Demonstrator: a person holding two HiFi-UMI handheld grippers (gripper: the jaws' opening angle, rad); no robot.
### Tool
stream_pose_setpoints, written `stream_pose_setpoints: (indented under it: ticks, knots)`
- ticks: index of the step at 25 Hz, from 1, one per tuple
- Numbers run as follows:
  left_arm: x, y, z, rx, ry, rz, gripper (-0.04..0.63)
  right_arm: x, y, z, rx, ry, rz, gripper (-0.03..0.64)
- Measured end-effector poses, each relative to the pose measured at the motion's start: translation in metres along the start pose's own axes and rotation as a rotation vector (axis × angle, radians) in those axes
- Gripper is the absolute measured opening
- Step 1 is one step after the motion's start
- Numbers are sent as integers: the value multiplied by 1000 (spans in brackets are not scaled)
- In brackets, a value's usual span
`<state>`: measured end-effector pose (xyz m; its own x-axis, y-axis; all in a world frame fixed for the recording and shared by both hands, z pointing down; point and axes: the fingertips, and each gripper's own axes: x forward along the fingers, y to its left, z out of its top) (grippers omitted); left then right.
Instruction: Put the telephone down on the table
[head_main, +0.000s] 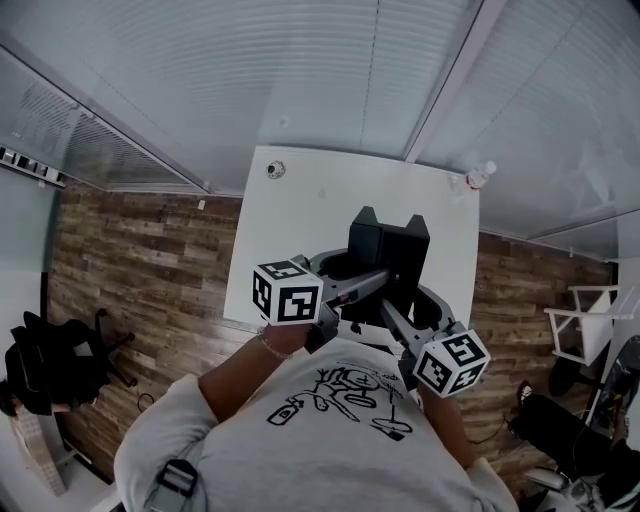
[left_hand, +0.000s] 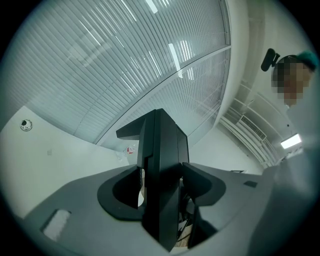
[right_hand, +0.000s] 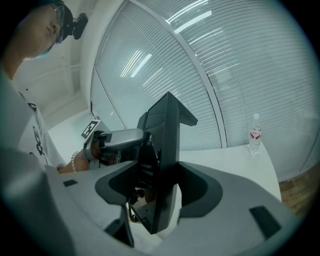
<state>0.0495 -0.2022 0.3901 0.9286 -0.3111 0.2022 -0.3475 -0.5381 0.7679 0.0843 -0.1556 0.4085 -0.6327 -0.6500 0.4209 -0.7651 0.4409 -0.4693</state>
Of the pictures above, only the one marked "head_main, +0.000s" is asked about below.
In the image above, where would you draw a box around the white stool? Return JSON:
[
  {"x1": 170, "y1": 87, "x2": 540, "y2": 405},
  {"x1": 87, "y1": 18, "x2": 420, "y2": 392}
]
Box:
[{"x1": 543, "y1": 284, "x2": 622, "y2": 369}]

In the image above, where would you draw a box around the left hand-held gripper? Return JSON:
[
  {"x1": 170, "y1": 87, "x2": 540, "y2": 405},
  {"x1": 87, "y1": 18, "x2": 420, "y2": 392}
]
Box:
[{"x1": 253, "y1": 248, "x2": 401, "y2": 355}]

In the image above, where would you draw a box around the beige keyboard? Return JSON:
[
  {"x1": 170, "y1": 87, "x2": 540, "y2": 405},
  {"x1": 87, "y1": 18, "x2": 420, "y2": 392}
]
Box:
[{"x1": 10, "y1": 412, "x2": 66, "y2": 497}]

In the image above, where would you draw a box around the grey printed t-shirt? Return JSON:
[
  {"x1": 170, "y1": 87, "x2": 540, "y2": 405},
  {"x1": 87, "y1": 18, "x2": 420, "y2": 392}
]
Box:
[{"x1": 113, "y1": 338, "x2": 519, "y2": 512}]

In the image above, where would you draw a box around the dark round table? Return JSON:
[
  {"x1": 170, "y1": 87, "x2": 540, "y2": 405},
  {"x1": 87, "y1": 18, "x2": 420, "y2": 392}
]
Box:
[{"x1": 548, "y1": 334, "x2": 640, "y2": 436}]

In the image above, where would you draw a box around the white table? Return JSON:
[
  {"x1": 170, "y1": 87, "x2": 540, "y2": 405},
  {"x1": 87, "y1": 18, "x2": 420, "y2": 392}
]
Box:
[{"x1": 223, "y1": 144, "x2": 482, "y2": 351}]

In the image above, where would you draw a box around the person's left forearm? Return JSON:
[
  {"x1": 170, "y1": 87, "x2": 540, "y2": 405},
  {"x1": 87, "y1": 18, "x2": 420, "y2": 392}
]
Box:
[{"x1": 198, "y1": 324, "x2": 309, "y2": 426}]

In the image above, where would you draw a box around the beaded bracelet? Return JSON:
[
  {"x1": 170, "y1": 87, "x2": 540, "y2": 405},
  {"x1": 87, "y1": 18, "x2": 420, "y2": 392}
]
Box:
[{"x1": 257, "y1": 327, "x2": 295, "y2": 361}]

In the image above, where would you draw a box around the person's right forearm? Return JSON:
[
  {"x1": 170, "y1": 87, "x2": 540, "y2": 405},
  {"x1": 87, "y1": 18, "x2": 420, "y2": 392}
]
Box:
[{"x1": 417, "y1": 389, "x2": 476, "y2": 471}]

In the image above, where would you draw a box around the framed black-and-white picture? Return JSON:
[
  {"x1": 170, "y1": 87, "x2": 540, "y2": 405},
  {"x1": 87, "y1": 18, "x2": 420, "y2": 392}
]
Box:
[{"x1": 0, "y1": 144, "x2": 66, "y2": 189}]

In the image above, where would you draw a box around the clear plastic water bottle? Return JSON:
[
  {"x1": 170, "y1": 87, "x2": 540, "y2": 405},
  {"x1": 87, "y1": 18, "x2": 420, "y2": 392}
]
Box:
[{"x1": 448, "y1": 160, "x2": 498, "y2": 202}]

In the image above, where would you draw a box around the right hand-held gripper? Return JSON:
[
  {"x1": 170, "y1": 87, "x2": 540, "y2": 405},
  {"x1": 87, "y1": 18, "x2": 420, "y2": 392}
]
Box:
[{"x1": 380, "y1": 285, "x2": 491, "y2": 400}]

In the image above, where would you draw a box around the black office chair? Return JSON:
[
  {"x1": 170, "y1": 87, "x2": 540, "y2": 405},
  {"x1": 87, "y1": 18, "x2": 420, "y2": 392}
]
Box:
[
  {"x1": 4, "y1": 307, "x2": 137, "y2": 417},
  {"x1": 522, "y1": 467, "x2": 571, "y2": 496}
]

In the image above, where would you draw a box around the black plastic box-shaped part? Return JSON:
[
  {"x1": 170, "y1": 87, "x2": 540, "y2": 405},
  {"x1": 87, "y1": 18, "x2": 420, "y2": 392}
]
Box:
[{"x1": 339, "y1": 205, "x2": 431, "y2": 335}]

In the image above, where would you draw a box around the black strap buckle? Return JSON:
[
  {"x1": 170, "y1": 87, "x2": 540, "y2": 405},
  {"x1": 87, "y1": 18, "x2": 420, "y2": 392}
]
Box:
[{"x1": 157, "y1": 459, "x2": 200, "y2": 499}]

